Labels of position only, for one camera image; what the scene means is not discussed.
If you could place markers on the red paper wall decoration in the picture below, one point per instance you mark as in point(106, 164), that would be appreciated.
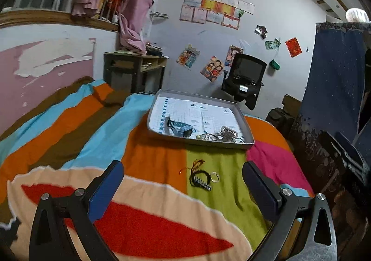
point(293, 47)

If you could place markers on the colourful striped bed blanket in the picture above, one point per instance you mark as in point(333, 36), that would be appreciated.
point(175, 202)

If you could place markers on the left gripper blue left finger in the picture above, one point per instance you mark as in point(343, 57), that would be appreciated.
point(50, 239)

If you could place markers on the blue patterned hanging cloth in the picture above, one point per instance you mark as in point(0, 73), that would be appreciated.
point(337, 96)

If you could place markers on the blue hair claw clip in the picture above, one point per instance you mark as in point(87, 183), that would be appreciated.
point(179, 129)

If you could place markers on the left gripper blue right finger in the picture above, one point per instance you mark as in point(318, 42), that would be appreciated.
point(315, 239)

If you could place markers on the cartoon family poster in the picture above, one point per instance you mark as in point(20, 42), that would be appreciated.
point(213, 69)

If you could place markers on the pink curtain right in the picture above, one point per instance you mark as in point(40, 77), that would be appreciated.
point(131, 14)

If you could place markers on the printed paper tray liner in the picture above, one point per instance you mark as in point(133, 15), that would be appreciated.
point(207, 120)

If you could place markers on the photo cluster on wall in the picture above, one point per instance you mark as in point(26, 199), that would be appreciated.
point(261, 31)

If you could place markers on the green small hanging bag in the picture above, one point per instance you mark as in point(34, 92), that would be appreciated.
point(274, 64)

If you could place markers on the grey metal tray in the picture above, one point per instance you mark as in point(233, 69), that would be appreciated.
point(245, 128)

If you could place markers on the dark wooden desk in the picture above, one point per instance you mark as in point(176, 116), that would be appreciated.
point(136, 65)

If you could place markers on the green photos on wall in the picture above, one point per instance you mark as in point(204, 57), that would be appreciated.
point(275, 44)

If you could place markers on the certificates on wall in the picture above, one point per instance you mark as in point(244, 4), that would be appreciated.
point(227, 13)

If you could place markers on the cartoon poster left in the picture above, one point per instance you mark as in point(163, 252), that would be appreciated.
point(188, 56)

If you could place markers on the black office chair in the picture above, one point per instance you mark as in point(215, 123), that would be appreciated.
point(244, 79)

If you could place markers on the poster behind chair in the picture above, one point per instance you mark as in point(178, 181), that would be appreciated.
point(232, 51)

